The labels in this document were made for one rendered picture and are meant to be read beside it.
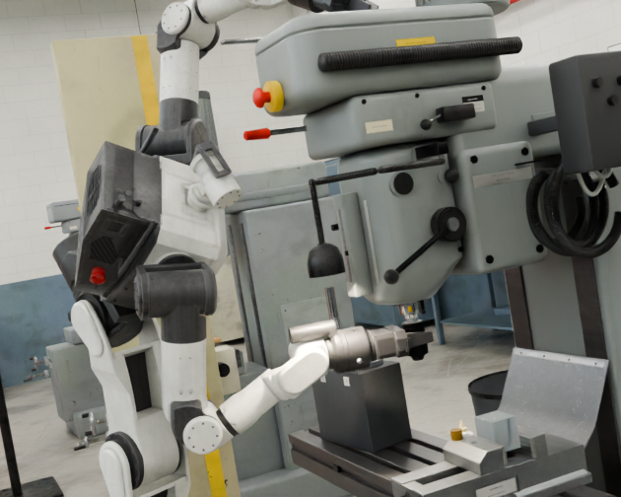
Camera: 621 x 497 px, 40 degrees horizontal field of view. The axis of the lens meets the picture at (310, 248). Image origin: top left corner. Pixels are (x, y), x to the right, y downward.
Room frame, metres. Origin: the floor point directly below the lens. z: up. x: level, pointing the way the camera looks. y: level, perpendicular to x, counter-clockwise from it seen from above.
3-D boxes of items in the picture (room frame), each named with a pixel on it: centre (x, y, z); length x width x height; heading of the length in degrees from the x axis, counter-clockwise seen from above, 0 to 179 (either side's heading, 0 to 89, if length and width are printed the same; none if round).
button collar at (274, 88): (1.66, 0.02, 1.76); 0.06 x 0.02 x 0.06; 24
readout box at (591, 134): (1.58, -0.60, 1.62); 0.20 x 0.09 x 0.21; 114
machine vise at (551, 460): (1.53, -0.26, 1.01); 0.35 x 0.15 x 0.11; 112
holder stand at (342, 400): (2.03, -0.06, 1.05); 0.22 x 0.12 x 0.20; 33
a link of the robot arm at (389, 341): (1.74, -0.10, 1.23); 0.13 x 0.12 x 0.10; 9
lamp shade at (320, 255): (1.63, -0.02, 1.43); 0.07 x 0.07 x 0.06
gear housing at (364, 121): (1.78, -0.23, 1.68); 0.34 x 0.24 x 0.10; 114
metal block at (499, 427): (1.54, -0.29, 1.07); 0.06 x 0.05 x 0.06; 22
